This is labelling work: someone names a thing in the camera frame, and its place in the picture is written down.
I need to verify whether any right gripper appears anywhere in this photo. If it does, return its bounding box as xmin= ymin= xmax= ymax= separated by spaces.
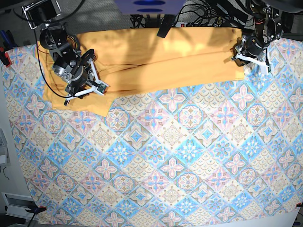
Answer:
xmin=52 ymin=48 xmax=109 ymax=106

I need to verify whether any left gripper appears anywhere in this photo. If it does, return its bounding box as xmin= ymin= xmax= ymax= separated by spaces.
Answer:
xmin=232 ymin=34 xmax=272 ymax=75

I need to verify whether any yellow T-shirt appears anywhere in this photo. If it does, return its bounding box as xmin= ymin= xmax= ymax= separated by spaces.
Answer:
xmin=36 ymin=27 xmax=245 ymax=117

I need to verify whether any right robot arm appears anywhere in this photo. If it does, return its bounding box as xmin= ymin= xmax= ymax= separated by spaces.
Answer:
xmin=22 ymin=0 xmax=109 ymax=105

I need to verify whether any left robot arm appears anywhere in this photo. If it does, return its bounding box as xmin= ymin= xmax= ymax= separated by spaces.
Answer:
xmin=232 ymin=0 xmax=283 ymax=75

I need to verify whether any white power strip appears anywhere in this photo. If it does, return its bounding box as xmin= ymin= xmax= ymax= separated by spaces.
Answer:
xmin=175 ymin=22 xmax=189 ymax=27

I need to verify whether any red clamp upper left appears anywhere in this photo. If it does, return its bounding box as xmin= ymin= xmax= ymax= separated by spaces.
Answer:
xmin=0 ymin=47 xmax=12 ymax=68

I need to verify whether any patterned tile tablecloth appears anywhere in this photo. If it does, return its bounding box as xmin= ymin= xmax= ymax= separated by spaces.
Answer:
xmin=0 ymin=39 xmax=303 ymax=227

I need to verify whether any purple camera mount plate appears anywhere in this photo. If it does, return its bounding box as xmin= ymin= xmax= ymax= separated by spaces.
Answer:
xmin=114 ymin=0 xmax=185 ymax=15

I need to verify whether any black bracket at table edge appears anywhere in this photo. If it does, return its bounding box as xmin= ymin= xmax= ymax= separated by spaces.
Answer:
xmin=157 ymin=15 xmax=176 ymax=38

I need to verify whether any white rail lower left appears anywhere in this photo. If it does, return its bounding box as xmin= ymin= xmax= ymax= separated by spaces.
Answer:
xmin=1 ymin=192 xmax=36 ymax=220

